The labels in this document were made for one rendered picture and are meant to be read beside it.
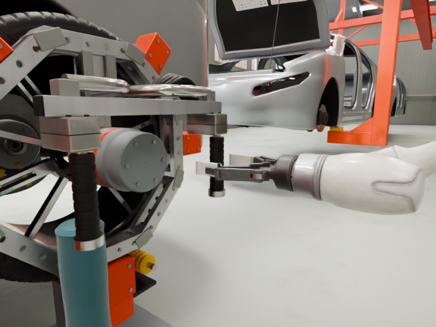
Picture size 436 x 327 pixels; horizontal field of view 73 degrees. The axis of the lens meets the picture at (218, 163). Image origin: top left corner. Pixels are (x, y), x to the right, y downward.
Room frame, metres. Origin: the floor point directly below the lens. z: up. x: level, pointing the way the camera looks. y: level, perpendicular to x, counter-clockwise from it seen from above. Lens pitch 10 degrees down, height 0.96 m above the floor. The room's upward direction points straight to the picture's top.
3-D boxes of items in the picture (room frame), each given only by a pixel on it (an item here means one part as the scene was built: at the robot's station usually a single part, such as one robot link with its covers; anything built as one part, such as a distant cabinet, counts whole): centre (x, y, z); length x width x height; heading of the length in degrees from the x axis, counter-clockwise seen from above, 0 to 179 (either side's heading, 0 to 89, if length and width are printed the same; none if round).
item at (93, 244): (0.44, 0.20, 0.83); 0.04 x 0.04 x 0.16
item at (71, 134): (0.46, 0.23, 0.93); 0.09 x 0.05 x 0.05; 54
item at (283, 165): (0.62, -0.13, 0.83); 0.09 x 0.08 x 0.07; 54
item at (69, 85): (0.56, 0.25, 1.03); 0.19 x 0.18 x 0.11; 54
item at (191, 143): (0.97, 0.11, 0.85); 0.09 x 0.08 x 0.07; 144
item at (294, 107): (5.27, -1.50, 1.49); 4.95 x 1.86 x 1.59; 144
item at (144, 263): (0.87, 0.30, 0.51); 0.29 x 0.06 x 0.06; 54
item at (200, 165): (0.64, 0.02, 0.83); 0.07 x 0.01 x 0.03; 54
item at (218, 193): (0.71, 0.00, 0.83); 0.04 x 0.04 x 0.16
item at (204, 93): (0.72, 0.14, 1.03); 0.19 x 0.18 x 0.11; 54
